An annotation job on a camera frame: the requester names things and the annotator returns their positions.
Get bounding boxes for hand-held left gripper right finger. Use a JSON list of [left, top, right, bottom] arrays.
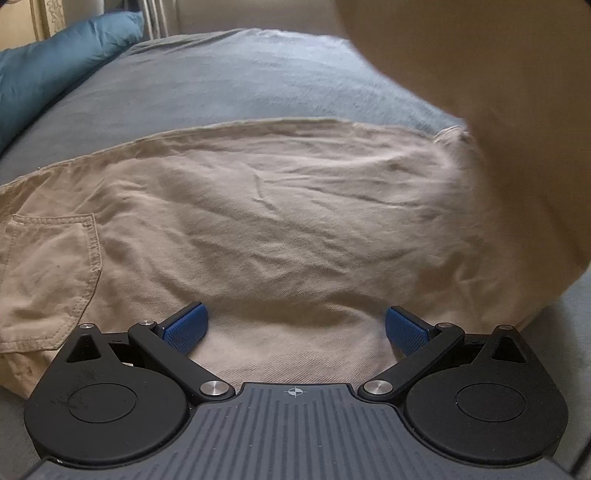
[[358, 306, 541, 402]]

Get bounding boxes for teal duvet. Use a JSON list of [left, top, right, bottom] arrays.
[[0, 11, 145, 156]]

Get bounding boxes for ornate cream headboard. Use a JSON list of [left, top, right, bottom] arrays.
[[28, 0, 71, 41]]

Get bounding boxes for grey curtain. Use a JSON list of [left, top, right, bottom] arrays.
[[143, 0, 182, 38]]

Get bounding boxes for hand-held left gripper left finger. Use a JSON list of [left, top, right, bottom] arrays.
[[55, 302, 234, 401]]

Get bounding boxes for beige pants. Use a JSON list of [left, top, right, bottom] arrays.
[[0, 0, 591, 398]]

